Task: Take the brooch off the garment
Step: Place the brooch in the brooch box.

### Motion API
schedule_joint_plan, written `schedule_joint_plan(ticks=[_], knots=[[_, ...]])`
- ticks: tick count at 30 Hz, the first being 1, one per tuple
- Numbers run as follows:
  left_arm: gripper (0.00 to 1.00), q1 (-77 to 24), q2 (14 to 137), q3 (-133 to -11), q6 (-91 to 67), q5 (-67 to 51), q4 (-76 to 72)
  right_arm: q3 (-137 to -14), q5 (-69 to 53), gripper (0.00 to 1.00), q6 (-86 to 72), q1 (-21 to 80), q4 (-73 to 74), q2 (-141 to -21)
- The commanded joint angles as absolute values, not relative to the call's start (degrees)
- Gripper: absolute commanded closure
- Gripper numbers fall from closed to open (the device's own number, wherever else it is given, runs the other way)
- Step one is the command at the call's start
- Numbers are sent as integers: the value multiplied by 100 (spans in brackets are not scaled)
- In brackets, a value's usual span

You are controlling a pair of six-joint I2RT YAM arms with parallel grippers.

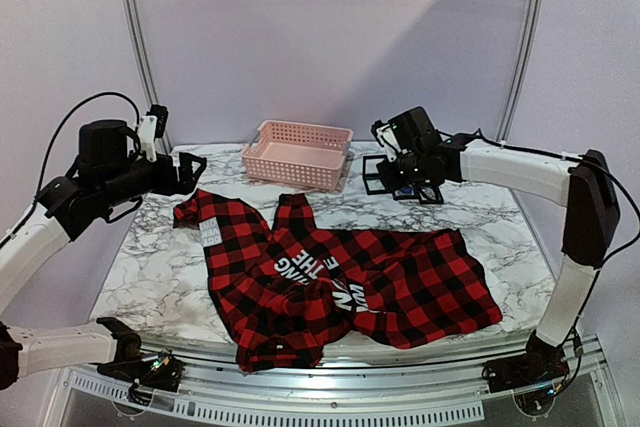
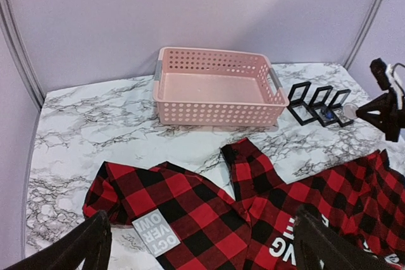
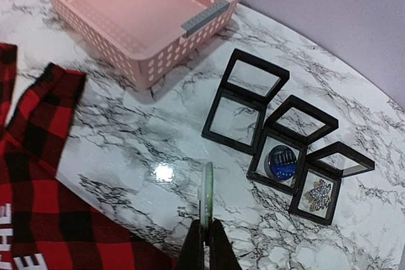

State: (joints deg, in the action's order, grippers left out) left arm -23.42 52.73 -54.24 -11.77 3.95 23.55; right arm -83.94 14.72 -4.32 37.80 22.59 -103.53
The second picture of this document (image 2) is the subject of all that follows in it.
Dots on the green orange round badge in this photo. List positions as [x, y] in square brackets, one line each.
[350, 111]

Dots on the black display box middle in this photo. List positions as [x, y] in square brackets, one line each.
[318, 107]

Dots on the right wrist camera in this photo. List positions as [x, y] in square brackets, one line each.
[388, 79]

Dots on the red black plaid shirt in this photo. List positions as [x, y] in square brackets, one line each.
[188, 222]

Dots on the black display box right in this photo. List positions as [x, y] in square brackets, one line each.
[337, 106]

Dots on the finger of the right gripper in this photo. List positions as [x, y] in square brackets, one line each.
[383, 113]

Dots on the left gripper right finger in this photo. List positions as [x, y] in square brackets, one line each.
[318, 247]

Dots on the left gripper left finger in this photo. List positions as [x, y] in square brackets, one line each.
[89, 244]

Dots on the blue round badge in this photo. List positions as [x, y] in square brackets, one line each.
[327, 114]

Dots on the pink plastic basket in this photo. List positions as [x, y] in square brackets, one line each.
[213, 87]

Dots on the black display box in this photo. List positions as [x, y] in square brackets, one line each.
[296, 97]
[337, 106]
[318, 107]

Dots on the black display box left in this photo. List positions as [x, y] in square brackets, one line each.
[296, 97]

